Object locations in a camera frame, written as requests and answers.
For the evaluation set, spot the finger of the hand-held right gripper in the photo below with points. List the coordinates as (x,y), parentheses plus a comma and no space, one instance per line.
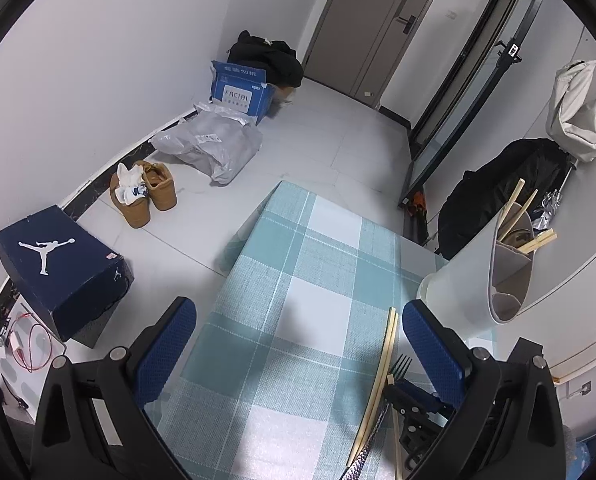
(417,415)

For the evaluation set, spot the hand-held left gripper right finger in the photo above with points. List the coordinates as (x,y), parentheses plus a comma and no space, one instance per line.
(432,350)

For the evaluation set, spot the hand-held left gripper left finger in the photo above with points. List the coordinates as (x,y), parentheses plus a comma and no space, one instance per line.
(170,350)

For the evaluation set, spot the white cylindrical utensil holder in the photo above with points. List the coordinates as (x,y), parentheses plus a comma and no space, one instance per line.
(462,285)

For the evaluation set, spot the dark woven patterned strip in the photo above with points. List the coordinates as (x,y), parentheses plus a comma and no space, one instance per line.
(365,445)

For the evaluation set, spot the teal plaid tablecloth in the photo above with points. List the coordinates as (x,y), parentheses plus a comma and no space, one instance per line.
(298,310)

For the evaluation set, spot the navy shoe box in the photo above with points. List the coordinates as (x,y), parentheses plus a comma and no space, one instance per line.
(58,270)

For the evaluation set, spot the orange and black tool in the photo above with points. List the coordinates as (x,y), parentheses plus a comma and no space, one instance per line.
(416,200)

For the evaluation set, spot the white socks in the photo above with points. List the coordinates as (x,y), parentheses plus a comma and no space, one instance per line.
(129,185)

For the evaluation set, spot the black jacket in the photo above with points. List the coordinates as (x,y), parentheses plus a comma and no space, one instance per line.
(492,180)

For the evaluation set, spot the silver folded umbrella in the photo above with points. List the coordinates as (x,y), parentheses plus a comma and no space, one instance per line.
(550,210)

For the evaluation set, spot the grey plastic mailing bag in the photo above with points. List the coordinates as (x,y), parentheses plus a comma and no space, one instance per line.
(213,145)

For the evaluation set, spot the black-framed glass door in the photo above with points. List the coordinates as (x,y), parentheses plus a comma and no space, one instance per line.
(467,95)

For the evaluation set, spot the blue cardboard box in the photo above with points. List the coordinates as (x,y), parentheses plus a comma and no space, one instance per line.
(240,92)

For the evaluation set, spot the white tote bag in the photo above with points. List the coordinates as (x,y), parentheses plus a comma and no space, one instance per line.
(580,115)

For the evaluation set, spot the brown cardboard box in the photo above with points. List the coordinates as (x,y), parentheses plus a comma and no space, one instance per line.
(284,95)

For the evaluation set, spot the black bag on floor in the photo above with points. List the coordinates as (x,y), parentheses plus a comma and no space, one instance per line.
(273,57)

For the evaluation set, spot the grey-brown door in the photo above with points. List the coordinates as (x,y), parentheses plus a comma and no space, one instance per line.
(372,25)

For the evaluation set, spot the wall outlet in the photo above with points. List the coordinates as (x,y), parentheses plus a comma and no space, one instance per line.
(585,388)

